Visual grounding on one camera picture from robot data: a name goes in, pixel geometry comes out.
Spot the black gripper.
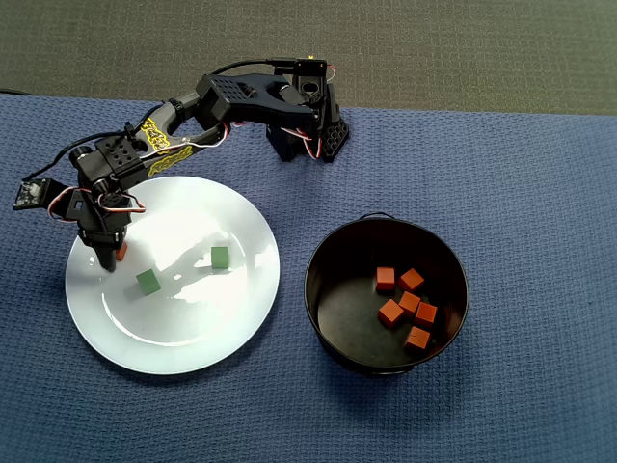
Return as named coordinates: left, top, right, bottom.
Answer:
left=64, top=186, right=137, bottom=274

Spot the white round plate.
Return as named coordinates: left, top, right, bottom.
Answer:
left=65, top=176, right=282, bottom=376

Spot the black metal bucket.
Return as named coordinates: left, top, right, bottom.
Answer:
left=303, top=211, right=469, bottom=377

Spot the blue woven tablecloth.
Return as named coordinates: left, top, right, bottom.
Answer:
left=0, top=94, right=617, bottom=463

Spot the red white servo wire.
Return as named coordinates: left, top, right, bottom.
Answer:
left=180, top=120, right=245, bottom=150
left=293, top=123, right=323, bottom=159
left=47, top=185, right=148, bottom=223

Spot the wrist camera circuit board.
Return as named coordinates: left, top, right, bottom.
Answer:
left=13, top=177, right=58, bottom=211

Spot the thin black camera cable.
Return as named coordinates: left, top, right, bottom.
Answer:
left=23, top=123, right=134, bottom=182

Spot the thick black cable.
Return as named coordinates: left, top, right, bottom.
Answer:
left=210, top=57, right=296, bottom=77

